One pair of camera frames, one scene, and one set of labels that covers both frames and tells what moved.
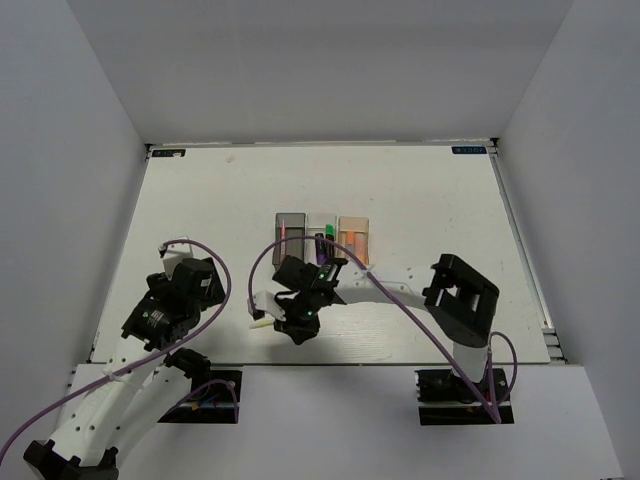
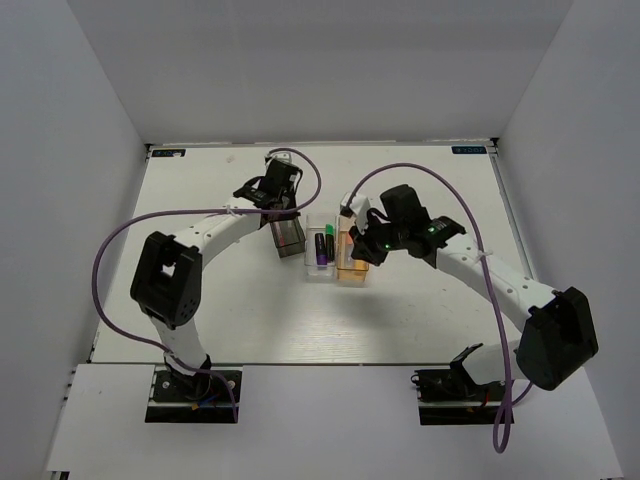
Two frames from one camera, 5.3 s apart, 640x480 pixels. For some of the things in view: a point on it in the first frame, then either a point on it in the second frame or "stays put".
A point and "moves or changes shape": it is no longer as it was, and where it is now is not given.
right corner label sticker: x=468 y=149 stays put
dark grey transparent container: x=290 y=225 moves or changes shape
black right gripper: x=300 y=331 to x=363 y=249
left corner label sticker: x=169 y=153 stays put
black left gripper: x=215 y=292 to x=289 y=215
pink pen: x=283 y=237 moves or changes shape
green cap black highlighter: x=330 y=235 stays put
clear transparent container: x=316 y=224 stays put
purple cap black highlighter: x=319 y=240 stays put
